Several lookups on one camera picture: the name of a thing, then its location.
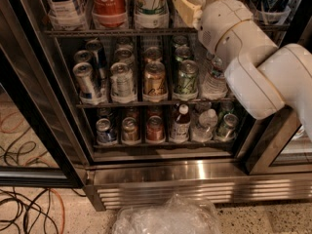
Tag red can bottom shelf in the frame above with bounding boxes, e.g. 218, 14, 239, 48
146, 116, 165, 143

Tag black and orange floor cables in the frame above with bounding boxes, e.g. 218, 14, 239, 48
0, 187, 66, 234

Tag green can middle shelf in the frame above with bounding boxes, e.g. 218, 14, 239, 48
174, 59, 198, 100

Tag clear water bottle bottom shelf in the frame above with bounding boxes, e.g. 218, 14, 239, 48
191, 109, 217, 142

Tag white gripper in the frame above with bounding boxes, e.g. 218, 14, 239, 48
173, 0, 278, 67

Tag white green arizona can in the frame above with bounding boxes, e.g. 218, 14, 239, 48
135, 0, 169, 29

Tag clear water bottle middle shelf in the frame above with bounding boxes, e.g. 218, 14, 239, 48
201, 56, 228, 100

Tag blue can bottom shelf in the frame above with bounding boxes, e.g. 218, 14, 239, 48
96, 118, 117, 145

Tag gold can bottom shelf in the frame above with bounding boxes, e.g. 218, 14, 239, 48
122, 117, 139, 142

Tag white tea bottle top shelf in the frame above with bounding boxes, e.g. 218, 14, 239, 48
47, 0, 88, 30

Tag silver white can middle shelf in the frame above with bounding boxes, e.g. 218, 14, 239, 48
110, 62, 137, 103

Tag stainless steel display fridge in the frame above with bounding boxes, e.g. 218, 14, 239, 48
0, 0, 312, 211

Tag green can bottom shelf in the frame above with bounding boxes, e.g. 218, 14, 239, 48
214, 113, 239, 141

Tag blue silver can rear left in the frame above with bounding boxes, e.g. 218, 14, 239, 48
86, 39, 107, 79

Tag clear plastic bag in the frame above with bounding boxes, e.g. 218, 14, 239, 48
112, 194, 222, 234

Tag silver blue can front left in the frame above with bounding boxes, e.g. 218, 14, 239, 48
72, 62, 101, 105

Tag gold can shelf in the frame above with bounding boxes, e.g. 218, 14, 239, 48
122, 117, 139, 142
143, 61, 167, 101

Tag gold can middle shelf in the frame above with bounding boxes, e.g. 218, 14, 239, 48
143, 61, 167, 101

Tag brown juice bottle white cap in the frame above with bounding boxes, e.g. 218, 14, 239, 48
170, 104, 190, 143

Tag clear water bottle shelf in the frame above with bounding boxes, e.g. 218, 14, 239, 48
201, 56, 228, 100
191, 109, 217, 142

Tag blue can shelf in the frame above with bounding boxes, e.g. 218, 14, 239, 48
96, 118, 117, 145
251, 0, 290, 24

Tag red coca-cola can top shelf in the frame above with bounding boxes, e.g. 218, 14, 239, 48
94, 0, 126, 28

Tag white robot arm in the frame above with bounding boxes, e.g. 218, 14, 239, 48
173, 0, 312, 138

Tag green can shelf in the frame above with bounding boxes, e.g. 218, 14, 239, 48
174, 59, 198, 100
214, 113, 239, 141

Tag blue can top shelf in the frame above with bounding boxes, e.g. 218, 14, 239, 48
251, 0, 290, 24

